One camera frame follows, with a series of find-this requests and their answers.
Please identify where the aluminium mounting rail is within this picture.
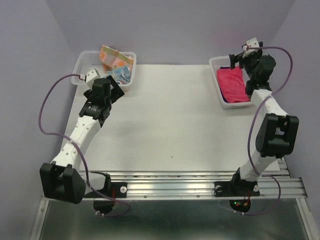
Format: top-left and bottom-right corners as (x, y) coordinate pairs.
(41, 170), (307, 201)

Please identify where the pink towel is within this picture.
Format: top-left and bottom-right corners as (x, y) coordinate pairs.
(216, 66), (250, 103)

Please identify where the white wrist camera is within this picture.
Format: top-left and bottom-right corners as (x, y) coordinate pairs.
(78, 68), (101, 88)
(242, 37), (263, 58)

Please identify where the light blue patterned towel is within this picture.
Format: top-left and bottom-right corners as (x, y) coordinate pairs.
(106, 65), (131, 85)

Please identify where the white left plastic basket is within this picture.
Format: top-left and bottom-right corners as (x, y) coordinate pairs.
(72, 50), (137, 93)

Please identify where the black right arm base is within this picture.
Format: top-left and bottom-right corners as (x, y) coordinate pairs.
(213, 169), (260, 214)

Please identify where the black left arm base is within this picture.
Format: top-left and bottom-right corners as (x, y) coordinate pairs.
(85, 171), (131, 218)

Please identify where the orange dotted patterned towel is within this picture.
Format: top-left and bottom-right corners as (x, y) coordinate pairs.
(99, 45), (134, 73)

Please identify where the white plastic basket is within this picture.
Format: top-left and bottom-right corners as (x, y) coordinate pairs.
(209, 56), (253, 110)
(72, 50), (137, 93)

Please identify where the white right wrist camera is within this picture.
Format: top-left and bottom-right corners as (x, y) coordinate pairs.
(242, 37), (263, 58)

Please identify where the white right plastic basket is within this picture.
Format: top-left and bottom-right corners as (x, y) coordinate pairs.
(209, 56), (253, 110)

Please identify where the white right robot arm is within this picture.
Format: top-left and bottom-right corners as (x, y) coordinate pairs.
(229, 45), (299, 195)

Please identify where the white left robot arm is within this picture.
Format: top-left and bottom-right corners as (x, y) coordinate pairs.
(39, 72), (125, 204)

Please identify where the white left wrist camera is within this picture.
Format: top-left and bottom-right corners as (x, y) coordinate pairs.
(78, 68), (101, 88)

